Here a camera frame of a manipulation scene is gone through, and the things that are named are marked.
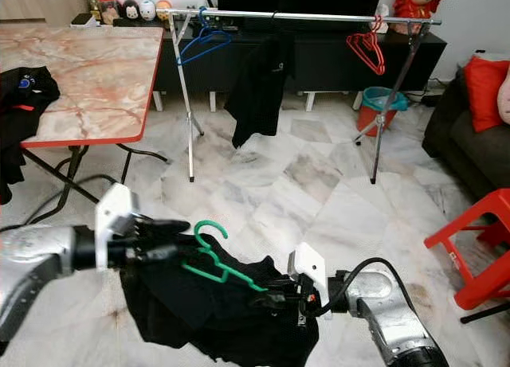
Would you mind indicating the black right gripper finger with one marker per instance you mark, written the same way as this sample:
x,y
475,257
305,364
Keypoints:
x,y
267,303
264,290

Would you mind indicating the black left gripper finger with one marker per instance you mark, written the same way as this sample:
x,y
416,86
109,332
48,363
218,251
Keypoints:
x,y
170,251
175,227

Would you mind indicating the green plastic hanger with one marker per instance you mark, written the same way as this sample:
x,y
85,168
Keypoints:
x,y
211,258

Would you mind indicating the black polo shirt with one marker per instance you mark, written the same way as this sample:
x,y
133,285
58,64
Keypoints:
x,y
259,96
207,327

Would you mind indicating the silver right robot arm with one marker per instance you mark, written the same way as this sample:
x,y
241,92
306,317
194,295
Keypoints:
x,y
390,319

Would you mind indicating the blue plastic hanger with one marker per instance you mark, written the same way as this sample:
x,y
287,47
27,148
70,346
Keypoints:
x,y
205,39

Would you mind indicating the red plastic hanger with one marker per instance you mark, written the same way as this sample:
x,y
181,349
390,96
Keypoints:
x,y
365,55
381,68

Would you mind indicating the black jacket red tag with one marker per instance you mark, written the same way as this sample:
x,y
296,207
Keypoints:
x,y
20,136

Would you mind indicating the marble top folding table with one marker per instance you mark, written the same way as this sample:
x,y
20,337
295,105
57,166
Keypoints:
x,y
96,80

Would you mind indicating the red plastic stool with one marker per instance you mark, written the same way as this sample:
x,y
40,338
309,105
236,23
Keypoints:
x,y
482,287

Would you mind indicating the orange bin teal liner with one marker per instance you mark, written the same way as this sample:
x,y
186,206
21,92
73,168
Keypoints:
x,y
370,120

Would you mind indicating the white blue plush ball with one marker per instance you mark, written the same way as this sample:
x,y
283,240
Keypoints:
x,y
147,10

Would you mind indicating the black TV console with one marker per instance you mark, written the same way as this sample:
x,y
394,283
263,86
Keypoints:
x,y
327,60

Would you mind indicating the white box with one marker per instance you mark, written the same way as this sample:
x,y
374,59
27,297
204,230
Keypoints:
x,y
83,20

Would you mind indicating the red lid jar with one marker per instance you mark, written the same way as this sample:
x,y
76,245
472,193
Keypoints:
x,y
107,9

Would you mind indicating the silver metal clothes rack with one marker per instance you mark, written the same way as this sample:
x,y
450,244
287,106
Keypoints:
x,y
311,17

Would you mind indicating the light wooden cabinet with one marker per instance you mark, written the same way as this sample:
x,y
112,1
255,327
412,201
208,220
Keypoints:
x,y
40,2

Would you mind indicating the red cushion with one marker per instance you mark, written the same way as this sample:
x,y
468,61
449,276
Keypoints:
x,y
486,92

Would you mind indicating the pink cat cushion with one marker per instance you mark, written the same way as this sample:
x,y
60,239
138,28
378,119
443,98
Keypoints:
x,y
505,96

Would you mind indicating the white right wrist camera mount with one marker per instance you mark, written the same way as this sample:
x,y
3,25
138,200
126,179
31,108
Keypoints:
x,y
307,267

